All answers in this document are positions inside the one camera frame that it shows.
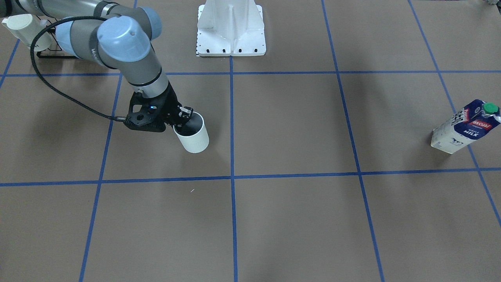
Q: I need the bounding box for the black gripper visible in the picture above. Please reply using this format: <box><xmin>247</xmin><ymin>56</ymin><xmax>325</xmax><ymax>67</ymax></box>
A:
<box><xmin>124</xmin><ymin>84</ymin><xmax>193</xmax><ymax>134</ymax></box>

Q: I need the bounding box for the white mug with grey inside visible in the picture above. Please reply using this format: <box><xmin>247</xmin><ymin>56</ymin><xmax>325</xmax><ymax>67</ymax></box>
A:
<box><xmin>176</xmin><ymin>111</ymin><xmax>209</xmax><ymax>153</ymax></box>

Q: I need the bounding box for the blue white milk carton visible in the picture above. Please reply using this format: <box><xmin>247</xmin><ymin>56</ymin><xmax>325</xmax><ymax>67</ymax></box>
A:
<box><xmin>431</xmin><ymin>99</ymin><xmax>501</xmax><ymax>154</ymax></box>

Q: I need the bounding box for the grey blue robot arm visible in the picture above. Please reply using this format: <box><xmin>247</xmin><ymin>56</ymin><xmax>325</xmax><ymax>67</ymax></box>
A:
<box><xmin>1</xmin><ymin>0</ymin><xmax>193</xmax><ymax>134</ymax></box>

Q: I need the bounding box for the white mug on rack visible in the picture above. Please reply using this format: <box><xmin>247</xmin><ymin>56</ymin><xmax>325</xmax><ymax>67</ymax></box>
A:
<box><xmin>2</xmin><ymin>14</ymin><xmax>52</xmax><ymax>52</ymax></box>

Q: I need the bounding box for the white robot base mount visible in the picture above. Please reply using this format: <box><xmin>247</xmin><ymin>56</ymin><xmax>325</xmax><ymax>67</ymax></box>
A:
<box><xmin>196</xmin><ymin>0</ymin><xmax>267</xmax><ymax>57</ymax></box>

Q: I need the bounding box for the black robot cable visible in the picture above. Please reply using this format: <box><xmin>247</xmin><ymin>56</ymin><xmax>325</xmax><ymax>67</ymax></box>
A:
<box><xmin>30</xmin><ymin>16</ymin><xmax>126</xmax><ymax>121</ymax></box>

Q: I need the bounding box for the black wire mug rack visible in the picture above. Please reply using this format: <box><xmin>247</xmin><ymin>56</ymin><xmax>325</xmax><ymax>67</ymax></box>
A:
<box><xmin>36</xmin><ymin>27</ymin><xmax>77</xmax><ymax>59</ymax></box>

